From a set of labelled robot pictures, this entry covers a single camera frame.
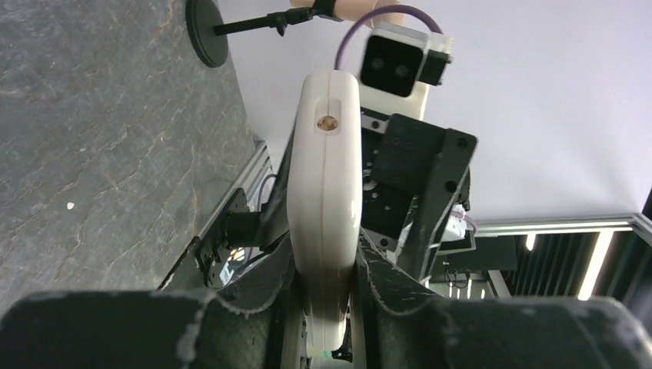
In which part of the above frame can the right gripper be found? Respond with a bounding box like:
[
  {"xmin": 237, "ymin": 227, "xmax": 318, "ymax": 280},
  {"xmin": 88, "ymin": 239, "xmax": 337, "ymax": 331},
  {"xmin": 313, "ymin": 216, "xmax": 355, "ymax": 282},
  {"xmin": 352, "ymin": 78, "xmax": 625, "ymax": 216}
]
[{"xmin": 258, "ymin": 108, "xmax": 478, "ymax": 281}]

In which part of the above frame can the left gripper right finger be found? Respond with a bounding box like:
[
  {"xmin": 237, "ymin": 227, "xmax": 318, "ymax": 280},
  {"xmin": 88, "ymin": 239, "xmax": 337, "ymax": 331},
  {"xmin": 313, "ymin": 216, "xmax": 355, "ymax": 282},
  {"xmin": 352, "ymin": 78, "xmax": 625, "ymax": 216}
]
[{"xmin": 351, "ymin": 231, "xmax": 448, "ymax": 368}]

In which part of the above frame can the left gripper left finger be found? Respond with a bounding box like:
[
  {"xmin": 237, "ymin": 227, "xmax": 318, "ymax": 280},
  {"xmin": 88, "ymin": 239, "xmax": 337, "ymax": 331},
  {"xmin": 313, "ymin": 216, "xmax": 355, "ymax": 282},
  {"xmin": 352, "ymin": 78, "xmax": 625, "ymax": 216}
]
[{"xmin": 217, "ymin": 234, "xmax": 296, "ymax": 368}]

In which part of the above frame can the white remote control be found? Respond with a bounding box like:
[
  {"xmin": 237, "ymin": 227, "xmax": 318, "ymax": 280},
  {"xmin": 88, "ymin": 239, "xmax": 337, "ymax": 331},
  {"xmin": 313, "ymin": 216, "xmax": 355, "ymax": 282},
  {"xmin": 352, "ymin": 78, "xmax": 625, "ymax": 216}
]
[{"xmin": 287, "ymin": 70, "xmax": 363, "ymax": 351}]

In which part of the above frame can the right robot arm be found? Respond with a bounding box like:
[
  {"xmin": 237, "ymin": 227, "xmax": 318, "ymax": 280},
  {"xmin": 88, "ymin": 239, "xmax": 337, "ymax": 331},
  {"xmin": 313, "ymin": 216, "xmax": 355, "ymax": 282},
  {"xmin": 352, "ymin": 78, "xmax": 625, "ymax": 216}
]
[{"xmin": 222, "ymin": 108, "xmax": 477, "ymax": 286}]

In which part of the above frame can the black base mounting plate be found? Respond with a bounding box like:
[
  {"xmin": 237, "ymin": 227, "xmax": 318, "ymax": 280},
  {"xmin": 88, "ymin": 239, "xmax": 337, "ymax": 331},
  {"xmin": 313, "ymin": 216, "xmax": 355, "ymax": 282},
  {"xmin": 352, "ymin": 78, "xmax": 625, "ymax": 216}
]
[{"xmin": 158, "ymin": 188, "xmax": 250, "ymax": 291}]

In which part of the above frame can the pink microphone on black stand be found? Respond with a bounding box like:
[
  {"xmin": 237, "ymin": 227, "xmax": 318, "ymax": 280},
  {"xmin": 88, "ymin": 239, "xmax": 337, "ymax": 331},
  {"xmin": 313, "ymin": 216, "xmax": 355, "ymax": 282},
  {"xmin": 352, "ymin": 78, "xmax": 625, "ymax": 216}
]
[{"xmin": 185, "ymin": 0, "xmax": 400, "ymax": 68}]

